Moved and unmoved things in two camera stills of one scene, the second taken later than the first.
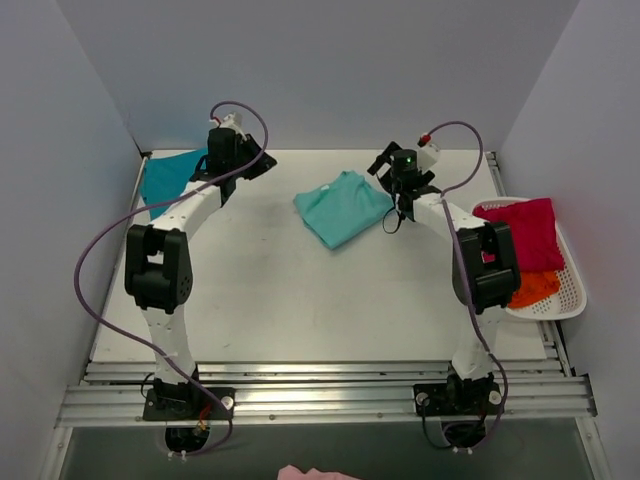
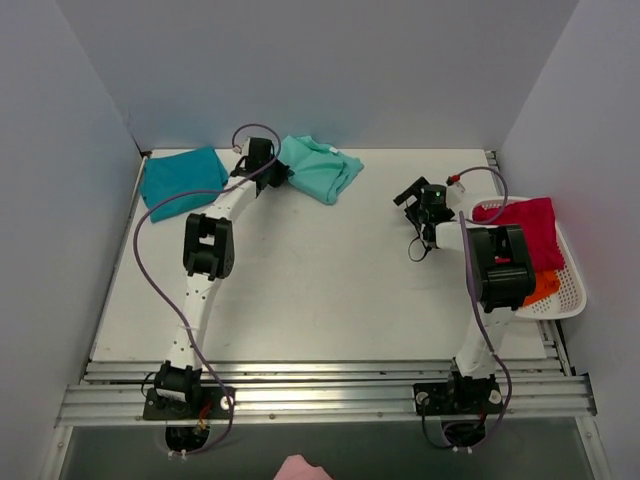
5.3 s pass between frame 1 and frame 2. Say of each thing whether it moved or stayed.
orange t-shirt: stayed
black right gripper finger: moved
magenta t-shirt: stayed
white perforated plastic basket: stayed
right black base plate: stayed
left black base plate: stayed
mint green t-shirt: moved
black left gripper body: moved
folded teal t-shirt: stayed
